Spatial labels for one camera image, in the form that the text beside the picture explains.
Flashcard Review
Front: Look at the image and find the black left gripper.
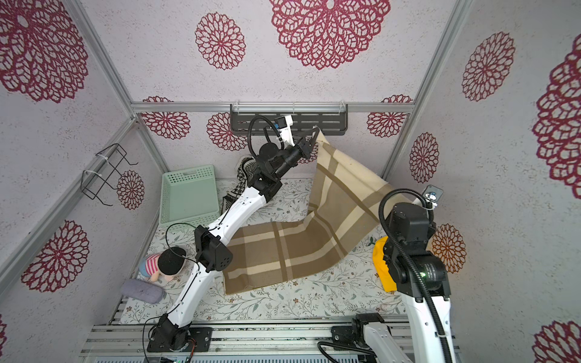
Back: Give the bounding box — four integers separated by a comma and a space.
274, 126, 319, 180

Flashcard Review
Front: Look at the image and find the brown beige plaid scarf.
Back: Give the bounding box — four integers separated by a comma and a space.
223, 135, 394, 294

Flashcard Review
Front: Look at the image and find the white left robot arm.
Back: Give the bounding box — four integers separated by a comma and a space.
160, 126, 320, 329

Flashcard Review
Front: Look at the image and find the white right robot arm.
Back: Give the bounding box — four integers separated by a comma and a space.
378, 201, 456, 362

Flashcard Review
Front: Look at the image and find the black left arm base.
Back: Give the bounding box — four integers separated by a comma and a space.
145, 314, 213, 353

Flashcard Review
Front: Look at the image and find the black white zigzag scarf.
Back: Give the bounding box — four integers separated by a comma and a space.
222, 155, 258, 213

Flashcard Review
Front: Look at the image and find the mint green plastic basket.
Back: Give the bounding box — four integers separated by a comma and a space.
159, 165, 220, 228

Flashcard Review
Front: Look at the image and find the yellow fabric hat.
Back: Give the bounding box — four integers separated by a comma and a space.
372, 237, 397, 293

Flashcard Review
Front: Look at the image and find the plush doll black hair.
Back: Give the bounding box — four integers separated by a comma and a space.
139, 247, 186, 282

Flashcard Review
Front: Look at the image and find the grey purple rolled cloth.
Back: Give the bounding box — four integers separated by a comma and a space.
120, 279, 166, 304

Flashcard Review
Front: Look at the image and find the dark grey wall shelf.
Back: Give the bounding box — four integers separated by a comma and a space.
229, 103, 349, 137

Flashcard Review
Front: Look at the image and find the aluminium corner frame post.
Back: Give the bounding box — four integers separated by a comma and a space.
382, 0, 473, 182

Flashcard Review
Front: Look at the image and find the black wire wall rack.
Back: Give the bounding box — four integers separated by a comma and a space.
79, 143, 138, 207

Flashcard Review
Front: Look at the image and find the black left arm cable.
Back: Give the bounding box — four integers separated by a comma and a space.
141, 114, 284, 355

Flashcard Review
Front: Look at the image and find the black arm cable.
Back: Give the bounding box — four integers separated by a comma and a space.
316, 188, 455, 363
141, 114, 284, 355

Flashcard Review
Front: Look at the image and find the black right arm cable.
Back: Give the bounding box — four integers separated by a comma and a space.
316, 188, 455, 363

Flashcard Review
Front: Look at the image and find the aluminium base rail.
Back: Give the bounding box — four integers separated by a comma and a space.
80, 317, 461, 363

